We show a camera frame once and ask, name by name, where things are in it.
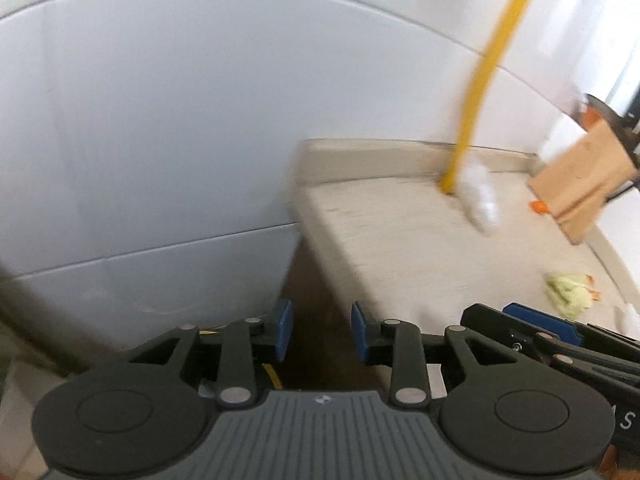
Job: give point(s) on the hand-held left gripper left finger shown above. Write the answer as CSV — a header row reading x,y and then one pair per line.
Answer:
x,y
282,327

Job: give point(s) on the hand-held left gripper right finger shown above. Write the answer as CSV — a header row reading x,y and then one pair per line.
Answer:
x,y
359,330

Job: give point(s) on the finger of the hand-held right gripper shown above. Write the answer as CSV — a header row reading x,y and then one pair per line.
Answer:
x,y
500,330
545,322

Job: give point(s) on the pale napa cabbage leaf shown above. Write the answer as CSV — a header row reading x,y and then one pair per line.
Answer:
x,y
565,292

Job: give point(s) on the brown cabinet side panel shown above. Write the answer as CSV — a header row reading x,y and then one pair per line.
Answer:
x,y
320,300

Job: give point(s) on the orange peel piece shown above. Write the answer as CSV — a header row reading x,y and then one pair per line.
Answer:
x,y
539,206

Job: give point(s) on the clear plastic wrap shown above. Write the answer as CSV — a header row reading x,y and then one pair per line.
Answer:
x,y
480,200

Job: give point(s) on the wooden knife block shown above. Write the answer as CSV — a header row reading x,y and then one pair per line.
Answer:
x,y
580,180

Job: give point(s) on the yellow pipe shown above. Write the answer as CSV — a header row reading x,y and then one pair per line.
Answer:
x,y
480,85

